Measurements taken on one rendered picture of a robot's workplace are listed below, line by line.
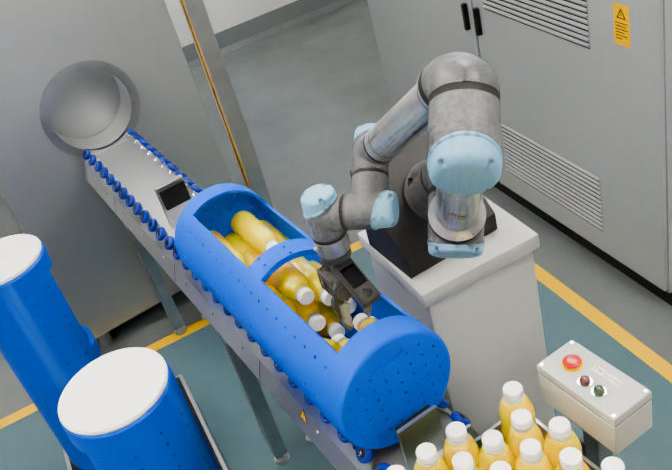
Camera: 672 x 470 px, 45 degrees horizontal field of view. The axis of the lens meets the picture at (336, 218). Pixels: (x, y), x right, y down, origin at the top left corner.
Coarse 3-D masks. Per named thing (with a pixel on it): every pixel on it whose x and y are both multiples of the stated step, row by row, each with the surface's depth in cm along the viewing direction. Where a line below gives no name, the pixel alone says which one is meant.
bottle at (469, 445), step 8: (448, 440) 156; (464, 440) 155; (472, 440) 157; (448, 448) 157; (456, 448) 156; (464, 448) 156; (472, 448) 156; (448, 456) 157; (472, 456) 156; (448, 464) 158
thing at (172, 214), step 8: (176, 176) 270; (160, 184) 268; (168, 184) 267; (176, 184) 267; (184, 184) 268; (160, 192) 265; (168, 192) 266; (176, 192) 268; (184, 192) 269; (160, 200) 268; (168, 200) 267; (176, 200) 269; (184, 200) 271; (168, 208) 269; (176, 208) 272; (168, 216) 272; (176, 216) 273
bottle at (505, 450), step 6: (504, 444) 153; (480, 450) 155; (486, 450) 152; (504, 450) 153; (510, 450) 154; (480, 456) 154; (486, 456) 153; (492, 456) 152; (498, 456) 152; (504, 456) 152; (510, 456) 153; (480, 462) 154; (486, 462) 153; (492, 462) 152; (510, 462) 153; (480, 468) 155; (486, 468) 153
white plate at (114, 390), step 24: (96, 360) 209; (120, 360) 207; (144, 360) 204; (72, 384) 204; (96, 384) 201; (120, 384) 199; (144, 384) 197; (72, 408) 196; (96, 408) 194; (120, 408) 192; (144, 408) 190; (96, 432) 188
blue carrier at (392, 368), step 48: (240, 192) 226; (192, 240) 217; (288, 240) 198; (240, 288) 195; (288, 336) 177; (384, 336) 162; (432, 336) 167; (336, 384) 162; (384, 384) 165; (432, 384) 173; (384, 432) 171
